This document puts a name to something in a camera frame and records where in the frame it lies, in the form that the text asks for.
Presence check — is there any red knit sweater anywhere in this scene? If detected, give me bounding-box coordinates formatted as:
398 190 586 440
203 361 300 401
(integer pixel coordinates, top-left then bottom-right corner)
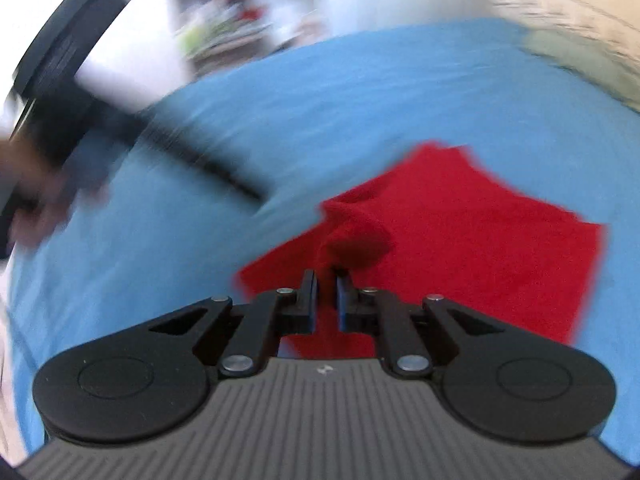
238 143 606 359

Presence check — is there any person left hand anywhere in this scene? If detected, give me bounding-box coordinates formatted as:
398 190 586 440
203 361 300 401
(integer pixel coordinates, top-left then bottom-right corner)
0 134 112 252

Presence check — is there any white shelf desk unit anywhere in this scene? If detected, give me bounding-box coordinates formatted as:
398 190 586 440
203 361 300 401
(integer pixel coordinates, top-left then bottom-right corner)
175 0 330 78

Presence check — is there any blue bed sheet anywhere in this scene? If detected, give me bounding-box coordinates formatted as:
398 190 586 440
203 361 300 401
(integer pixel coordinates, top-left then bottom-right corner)
6 18 639 463

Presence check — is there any green pillow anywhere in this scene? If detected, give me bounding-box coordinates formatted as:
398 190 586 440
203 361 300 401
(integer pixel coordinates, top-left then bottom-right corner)
522 29 639 112

